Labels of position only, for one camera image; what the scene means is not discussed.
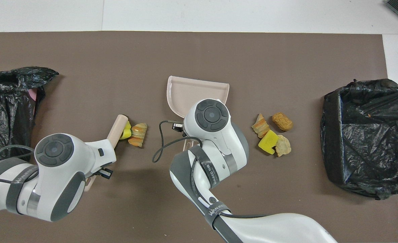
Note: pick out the left black trash bag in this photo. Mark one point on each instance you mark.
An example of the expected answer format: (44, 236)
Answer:
(3, 111)

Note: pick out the black trash bag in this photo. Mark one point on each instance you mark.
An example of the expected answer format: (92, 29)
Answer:
(334, 152)
(3, 111)

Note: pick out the yellow sponge block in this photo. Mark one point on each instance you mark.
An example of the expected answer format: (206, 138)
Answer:
(268, 141)

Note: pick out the beige plastic dustpan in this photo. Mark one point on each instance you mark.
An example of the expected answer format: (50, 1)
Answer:
(185, 91)

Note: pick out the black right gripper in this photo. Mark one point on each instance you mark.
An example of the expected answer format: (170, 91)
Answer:
(178, 127)

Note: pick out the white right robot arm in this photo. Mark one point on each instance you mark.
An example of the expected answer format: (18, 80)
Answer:
(219, 135)

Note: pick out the right black trash bag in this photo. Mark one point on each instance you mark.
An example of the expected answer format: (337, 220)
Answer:
(334, 152)

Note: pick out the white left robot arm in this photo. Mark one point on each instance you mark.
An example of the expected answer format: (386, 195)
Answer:
(54, 175)

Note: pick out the brown table mat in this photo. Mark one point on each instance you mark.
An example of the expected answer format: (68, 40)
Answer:
(118, 67)

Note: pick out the yellow sponge with green back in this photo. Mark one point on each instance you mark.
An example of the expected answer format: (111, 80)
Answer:
(126, 132)

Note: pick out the striped orange bread piece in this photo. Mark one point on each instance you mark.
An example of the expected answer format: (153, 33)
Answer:
(138, 135)
(260, 126)

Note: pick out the pale bread piece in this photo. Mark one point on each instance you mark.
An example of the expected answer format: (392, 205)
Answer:
(283, 145)

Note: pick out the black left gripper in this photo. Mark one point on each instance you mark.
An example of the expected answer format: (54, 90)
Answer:
(106, 172)

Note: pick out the brown bun piece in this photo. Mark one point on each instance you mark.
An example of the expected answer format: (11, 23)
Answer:
(282, 121)

